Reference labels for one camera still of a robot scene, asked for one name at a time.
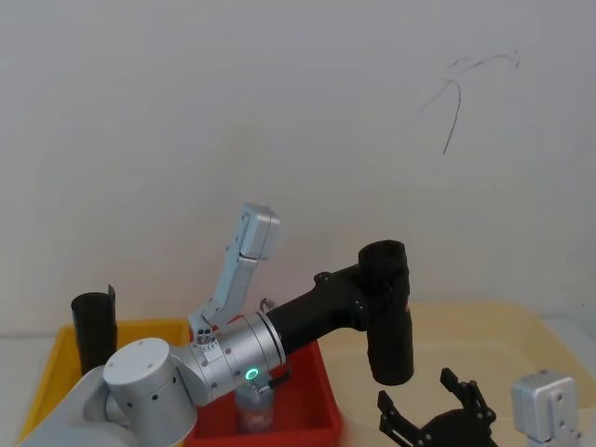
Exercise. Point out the yellow plastic bin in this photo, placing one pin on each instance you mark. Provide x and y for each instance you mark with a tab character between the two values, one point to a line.
56	363

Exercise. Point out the cream plastic tray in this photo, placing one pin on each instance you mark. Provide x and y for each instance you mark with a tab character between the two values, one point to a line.
475	340

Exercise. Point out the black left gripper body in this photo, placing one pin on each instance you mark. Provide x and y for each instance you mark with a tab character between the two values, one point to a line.
312	316

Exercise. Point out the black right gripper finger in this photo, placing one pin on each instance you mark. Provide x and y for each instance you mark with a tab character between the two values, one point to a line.
396	421
468	396

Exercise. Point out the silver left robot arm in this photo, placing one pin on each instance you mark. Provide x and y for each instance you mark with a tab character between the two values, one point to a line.
139	377

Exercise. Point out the red plastic bin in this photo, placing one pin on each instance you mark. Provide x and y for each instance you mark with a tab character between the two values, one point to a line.
307	400

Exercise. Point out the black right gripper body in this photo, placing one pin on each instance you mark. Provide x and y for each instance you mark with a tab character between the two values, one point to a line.
458	430

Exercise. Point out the black rolled tube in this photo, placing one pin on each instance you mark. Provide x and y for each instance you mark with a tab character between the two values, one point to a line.
95	330

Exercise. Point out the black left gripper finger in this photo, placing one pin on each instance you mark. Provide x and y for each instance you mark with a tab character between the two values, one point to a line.
372	305
337	274

